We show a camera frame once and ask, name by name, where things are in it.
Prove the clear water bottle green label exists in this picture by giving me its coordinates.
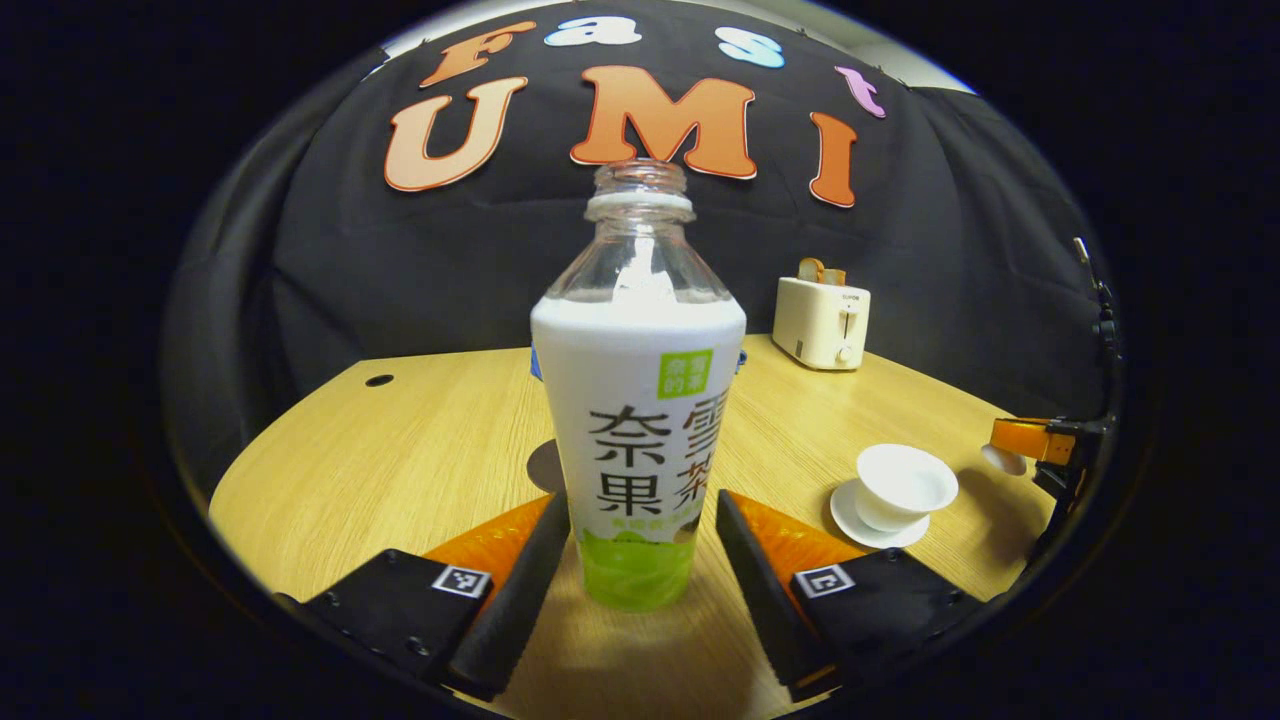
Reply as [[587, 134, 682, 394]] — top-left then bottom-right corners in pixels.
[[530, 158, 748, 613]]

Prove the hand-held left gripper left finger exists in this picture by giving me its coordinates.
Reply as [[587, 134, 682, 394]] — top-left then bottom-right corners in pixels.
[[300, 490, 571, 701]]

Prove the dark round coaster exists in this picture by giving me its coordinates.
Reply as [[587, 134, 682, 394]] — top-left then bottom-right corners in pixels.
[[527, 438, 567, 496]]

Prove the white teacup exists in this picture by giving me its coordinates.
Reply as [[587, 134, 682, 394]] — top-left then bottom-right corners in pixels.
[[856, 443, 959, 533]]

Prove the cream toaster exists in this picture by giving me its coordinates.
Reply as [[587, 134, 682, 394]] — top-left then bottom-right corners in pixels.
[[772, 275, 871, 372]]

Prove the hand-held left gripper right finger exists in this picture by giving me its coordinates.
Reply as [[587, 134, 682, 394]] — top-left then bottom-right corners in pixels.
[[715, 488, 991, 701]]

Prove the white saucer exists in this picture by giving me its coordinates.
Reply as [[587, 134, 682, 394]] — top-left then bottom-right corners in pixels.
[[830, 478, 931, 550]]

